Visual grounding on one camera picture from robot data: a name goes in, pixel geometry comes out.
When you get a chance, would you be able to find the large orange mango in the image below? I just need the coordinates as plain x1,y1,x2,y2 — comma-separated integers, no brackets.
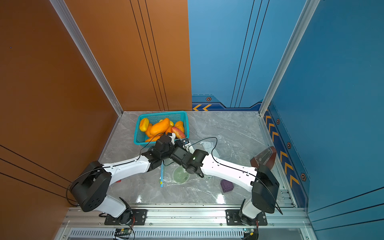
150,118,171,136

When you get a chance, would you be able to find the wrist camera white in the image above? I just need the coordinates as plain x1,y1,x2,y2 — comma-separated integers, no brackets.
181,138,195,153
167,133,176,145

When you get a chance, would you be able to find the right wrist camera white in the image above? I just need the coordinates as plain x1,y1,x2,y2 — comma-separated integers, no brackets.
181,138,195,153

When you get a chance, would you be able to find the orange mango back right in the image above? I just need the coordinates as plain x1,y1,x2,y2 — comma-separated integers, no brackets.
174,121,185,133

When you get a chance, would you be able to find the clear bags stack green print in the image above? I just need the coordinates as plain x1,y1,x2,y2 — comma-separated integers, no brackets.
159,163,214,188

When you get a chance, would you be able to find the teal plastic basket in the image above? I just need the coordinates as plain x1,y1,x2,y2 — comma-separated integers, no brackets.
134,111,190,146

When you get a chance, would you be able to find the clear zip-top bag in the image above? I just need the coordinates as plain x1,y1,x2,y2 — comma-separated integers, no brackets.
192,137,220,158

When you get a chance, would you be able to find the purple cube box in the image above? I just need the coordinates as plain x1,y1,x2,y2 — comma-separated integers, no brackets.
220,180,234,193

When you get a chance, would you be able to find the orange mango front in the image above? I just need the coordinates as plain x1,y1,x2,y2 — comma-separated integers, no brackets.
146,136,161,143

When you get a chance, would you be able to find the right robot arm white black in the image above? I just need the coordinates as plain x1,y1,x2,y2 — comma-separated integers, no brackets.
170,147,280,226

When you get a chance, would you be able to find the aluminium rail front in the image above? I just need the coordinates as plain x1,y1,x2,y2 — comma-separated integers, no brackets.
61,205,312,229

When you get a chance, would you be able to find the dark red box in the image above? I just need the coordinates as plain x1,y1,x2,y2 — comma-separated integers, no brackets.
250,146,277,170

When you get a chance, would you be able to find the red pink mango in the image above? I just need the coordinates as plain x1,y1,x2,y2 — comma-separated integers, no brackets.
171,127,186,139

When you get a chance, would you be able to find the yellow mango left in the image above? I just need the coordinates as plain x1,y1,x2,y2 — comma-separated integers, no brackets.
139,118,150,133

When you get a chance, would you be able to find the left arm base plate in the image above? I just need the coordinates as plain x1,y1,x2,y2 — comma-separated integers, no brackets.
104,209,148,227

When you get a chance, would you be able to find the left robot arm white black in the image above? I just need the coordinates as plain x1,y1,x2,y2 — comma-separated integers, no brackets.
67,134,184,225

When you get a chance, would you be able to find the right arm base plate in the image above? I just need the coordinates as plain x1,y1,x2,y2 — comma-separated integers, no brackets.
225,209,268,226

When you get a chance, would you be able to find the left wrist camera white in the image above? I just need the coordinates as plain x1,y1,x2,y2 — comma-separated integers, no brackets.
167,133,176,145

